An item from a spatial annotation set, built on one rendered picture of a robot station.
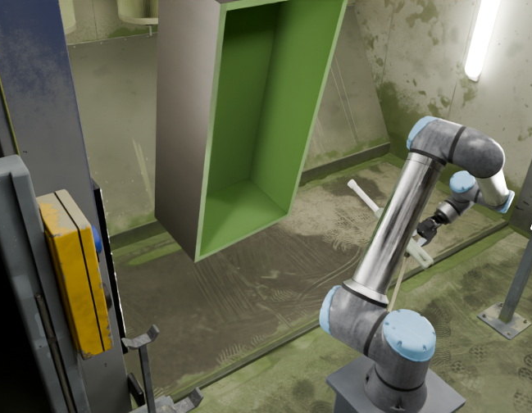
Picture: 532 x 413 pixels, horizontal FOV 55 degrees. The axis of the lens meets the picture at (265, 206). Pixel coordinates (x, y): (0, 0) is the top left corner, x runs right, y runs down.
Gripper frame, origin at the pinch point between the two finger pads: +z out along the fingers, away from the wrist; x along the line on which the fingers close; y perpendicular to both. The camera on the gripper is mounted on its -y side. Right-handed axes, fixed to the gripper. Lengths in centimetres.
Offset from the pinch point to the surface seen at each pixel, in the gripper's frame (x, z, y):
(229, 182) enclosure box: 91, 40, 33
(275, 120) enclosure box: 87, 3, 6
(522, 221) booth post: -18, -89, 137
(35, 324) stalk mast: 8, 74, -146
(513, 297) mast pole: -45, -33, 68
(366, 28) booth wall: 164, -117, 133
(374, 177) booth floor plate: 76, -45, 159
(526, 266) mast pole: -38, -45, 53
